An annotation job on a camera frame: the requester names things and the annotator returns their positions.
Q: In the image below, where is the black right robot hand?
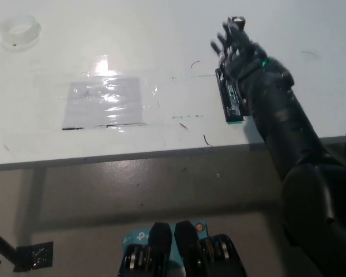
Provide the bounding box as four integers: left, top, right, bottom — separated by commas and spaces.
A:
209, 16, 279, 86

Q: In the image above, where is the black stapler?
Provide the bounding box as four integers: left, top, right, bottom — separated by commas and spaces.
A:
215, 54, 246, 123

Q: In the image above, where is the black stand leg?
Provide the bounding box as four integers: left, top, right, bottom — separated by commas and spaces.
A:
0, 224, 21, 260

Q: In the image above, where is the black floor tape patch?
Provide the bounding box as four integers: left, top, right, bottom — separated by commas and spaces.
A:
13, 241, 54, 273

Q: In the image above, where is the grey table leg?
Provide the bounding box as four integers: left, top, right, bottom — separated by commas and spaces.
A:
25, 167, 48, 242

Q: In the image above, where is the clear plastic sheet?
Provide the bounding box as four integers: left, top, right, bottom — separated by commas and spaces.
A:
62, 77, 144, 130

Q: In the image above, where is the clear plastic film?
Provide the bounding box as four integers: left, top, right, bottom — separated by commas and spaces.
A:
34, 54, 160, 133

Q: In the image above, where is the clear tape roll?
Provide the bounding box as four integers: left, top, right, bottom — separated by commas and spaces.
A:
0, 16, 42, 52

